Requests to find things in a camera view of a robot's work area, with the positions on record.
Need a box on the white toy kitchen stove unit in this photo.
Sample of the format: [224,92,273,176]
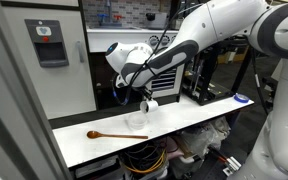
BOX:
[85,25,187,111]

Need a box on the white bowl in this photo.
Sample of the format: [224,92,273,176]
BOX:
[127,112,149,131]

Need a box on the grey fridge water dispenser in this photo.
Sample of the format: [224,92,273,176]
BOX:
[24,19,70,69]

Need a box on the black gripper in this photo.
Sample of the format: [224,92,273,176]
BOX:
[138,86,154,103]

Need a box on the yellow cable bundle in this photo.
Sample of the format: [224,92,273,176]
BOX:
[122,146,167,175]

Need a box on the grey pot with black handle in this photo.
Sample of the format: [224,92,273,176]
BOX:
[145,11,169,30]

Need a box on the brown wooden spoon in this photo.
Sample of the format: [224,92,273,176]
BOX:
[86,130,149,140]

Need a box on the aluminium bracket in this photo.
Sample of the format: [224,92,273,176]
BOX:
[222,156,242,177]

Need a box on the white toy fridge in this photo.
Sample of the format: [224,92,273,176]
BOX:
[0,0,98,120]

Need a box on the grey fridge door handle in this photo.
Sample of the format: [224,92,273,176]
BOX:
[75,40,85,64]

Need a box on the clear plastic bag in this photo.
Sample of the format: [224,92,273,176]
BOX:
[178,115,232,163]

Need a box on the blue tape roll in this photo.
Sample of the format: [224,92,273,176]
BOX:
[233,92,250,104]

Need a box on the grey stove knob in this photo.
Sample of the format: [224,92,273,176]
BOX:
[159,35,170,46]
[148,35,159,47]

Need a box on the white cup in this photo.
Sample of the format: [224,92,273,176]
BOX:
[139,99,160,115]

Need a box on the toy kitchen faucet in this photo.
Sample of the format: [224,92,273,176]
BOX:
[96,0,124,28]

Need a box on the grey frame post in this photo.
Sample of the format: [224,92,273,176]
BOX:
[0,0,73,180]

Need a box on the black metal rack frame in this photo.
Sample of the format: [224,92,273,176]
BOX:
[181,36,256,107]

